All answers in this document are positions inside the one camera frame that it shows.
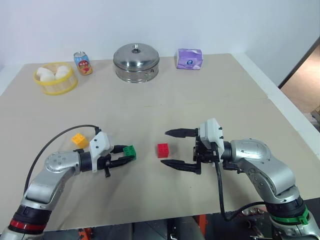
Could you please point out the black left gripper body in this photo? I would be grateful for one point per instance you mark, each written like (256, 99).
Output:
(104, 163)

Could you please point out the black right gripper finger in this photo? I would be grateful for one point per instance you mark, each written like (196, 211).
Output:
(182, 165)
(182, 132)

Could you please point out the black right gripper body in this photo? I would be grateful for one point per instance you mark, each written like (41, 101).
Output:
(205, 153)

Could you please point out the green building-block cube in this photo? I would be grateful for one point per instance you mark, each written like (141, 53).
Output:
(130, 152)

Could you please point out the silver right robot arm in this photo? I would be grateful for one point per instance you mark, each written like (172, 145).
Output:
(272, 175)

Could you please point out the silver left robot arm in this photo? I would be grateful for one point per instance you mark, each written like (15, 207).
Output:
(41, 185)

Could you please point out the red building-block cube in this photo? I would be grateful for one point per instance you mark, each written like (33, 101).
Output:
(163, 150)

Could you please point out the yellow building-block cube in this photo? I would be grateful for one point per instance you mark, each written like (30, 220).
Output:
(80, 140)

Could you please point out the purple tissue pack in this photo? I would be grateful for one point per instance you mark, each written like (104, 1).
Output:
(189, 59)

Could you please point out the yellow steamer basket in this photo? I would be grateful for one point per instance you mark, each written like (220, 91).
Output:
(60, 86)

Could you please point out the stainless steel pot lid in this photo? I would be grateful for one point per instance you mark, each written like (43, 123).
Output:
(136, 58)

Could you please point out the printed drink can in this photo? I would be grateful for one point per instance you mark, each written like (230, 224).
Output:
(83, 63)

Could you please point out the white steamed bun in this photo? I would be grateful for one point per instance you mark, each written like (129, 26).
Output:
(44, 72)
(62, 72)
(47, 77)

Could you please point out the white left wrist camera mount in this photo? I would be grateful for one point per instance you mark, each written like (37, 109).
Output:
(99, 145)

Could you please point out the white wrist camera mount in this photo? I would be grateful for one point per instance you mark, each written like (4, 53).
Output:
(99, 145)
(212, 133)

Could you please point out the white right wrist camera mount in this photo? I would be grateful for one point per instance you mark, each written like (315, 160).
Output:
(212, 133)

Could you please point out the orange metal frame piece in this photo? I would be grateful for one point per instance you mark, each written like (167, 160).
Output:
(200, 225)
(86, 234)

